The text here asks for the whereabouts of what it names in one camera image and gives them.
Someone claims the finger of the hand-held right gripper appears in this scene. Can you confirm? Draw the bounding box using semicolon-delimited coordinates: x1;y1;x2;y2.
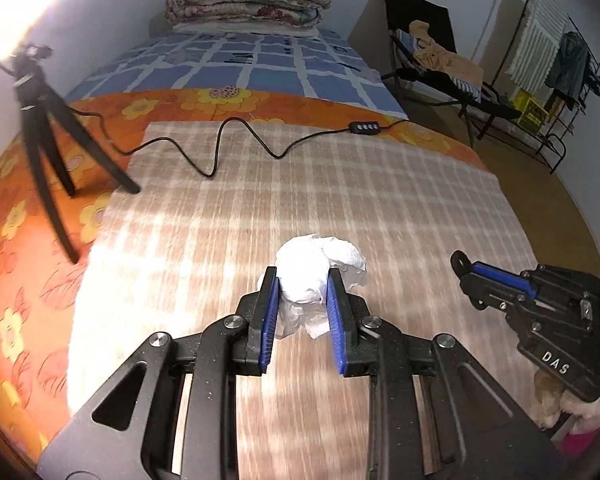
450;250;537;311

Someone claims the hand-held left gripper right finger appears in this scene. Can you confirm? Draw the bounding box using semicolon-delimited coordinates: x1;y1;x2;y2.
326;267;566;480

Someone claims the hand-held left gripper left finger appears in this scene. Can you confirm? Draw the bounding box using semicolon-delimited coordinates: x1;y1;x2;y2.
36;266;282;480

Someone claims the white tissue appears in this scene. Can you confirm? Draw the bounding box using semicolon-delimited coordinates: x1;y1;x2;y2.
275;233;369;340

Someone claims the person's right hand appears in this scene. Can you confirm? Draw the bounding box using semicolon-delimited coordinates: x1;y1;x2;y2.
532;370;600;433

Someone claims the black drying rack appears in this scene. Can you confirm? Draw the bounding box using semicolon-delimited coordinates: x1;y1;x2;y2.
500;0;600;176

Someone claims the beige plaid blanket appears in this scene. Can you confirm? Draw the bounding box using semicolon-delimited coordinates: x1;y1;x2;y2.
67;120;546;480

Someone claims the yellow crate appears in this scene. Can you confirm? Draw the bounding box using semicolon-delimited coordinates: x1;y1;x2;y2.
512;89;548;133

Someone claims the dark jacket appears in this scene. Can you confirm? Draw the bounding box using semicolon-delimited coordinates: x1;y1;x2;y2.
545;31;593;106

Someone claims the tan cloth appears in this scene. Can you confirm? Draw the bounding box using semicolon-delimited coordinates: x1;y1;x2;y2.
410;20;486;86

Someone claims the striped towel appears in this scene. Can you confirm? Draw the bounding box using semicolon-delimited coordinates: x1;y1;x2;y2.
509;0;571;90

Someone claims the orange floral bedsheet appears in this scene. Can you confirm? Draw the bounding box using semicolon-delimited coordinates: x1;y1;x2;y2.
0;87;481;466

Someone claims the blue checked bedsheet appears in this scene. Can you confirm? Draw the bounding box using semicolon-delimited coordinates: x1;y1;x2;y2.
62;27;410;122

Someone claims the brown board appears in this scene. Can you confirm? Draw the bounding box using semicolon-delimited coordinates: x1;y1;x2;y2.
347;0;388;78

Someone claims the black folding chair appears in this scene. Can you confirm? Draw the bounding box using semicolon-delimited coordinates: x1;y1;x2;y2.
380;0;523;148

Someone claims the black tripod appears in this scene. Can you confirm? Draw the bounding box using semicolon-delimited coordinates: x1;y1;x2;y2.
0;42;142;265

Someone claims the folded floral quilt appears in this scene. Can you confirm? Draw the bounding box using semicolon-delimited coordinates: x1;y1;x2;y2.
165;0;333;28

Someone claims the black cable with inline remote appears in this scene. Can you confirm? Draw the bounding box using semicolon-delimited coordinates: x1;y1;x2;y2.
65;102;411;178

